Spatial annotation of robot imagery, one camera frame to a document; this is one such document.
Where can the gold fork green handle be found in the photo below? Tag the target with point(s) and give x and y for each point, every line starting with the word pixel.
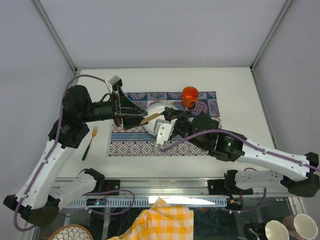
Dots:
pixel 94 133

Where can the patterned brown plate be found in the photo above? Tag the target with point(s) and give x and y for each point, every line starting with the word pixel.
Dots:
pixel 71 232

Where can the gold knife green handle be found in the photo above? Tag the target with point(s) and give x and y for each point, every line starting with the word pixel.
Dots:
pixel 149 118

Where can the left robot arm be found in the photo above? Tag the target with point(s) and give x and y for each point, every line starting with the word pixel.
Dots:
pixel 37 203

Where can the patterned placemat cloth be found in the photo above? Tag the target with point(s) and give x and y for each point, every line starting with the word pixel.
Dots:
pixel 150 139

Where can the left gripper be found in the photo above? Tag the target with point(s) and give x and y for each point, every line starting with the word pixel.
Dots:
pixel 122 106

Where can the orange mug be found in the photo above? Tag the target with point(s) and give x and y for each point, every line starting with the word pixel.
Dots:
pixel 189 97

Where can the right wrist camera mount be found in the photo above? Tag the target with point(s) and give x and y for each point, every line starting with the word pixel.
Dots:
pixel 163 130

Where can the white cable duct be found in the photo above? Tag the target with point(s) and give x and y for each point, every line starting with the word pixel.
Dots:
pixel 146 202

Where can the brown white cup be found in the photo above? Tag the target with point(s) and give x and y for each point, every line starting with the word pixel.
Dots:
pixel 301 226

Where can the yellow checkered cloth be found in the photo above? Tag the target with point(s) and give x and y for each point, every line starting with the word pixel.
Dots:
pixel 161 221

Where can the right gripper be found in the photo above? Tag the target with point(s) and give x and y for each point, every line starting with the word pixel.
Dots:
pixel 169 113

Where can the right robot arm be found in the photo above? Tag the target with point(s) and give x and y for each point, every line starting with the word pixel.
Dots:
pixel 281 170

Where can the aluminium mounting rail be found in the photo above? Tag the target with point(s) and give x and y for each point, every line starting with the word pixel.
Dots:
pixel 190 186

